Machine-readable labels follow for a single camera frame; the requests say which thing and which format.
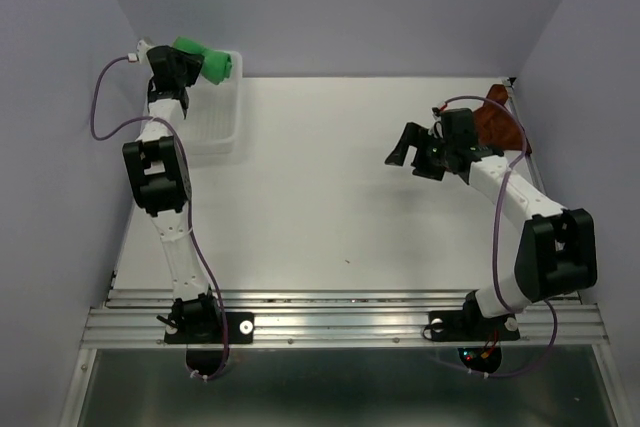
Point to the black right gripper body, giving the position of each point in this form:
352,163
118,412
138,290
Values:
441,146

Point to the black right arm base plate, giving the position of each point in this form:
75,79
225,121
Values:
467,325

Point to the brown microfiber towel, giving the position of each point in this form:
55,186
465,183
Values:
496,128

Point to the white perforated plastic basket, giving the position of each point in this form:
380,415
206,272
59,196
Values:
212,124

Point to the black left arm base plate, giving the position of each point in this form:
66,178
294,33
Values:
199,321

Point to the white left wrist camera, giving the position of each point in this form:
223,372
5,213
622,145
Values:
139,55

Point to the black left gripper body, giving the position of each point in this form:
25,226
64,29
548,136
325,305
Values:
187,69

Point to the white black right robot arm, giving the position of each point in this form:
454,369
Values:
557,247

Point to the green microfiber towel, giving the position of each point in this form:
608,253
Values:
217,65

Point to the aluminium mounting rail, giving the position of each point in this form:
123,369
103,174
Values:
334,319

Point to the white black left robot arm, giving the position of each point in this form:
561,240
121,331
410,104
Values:
160,182

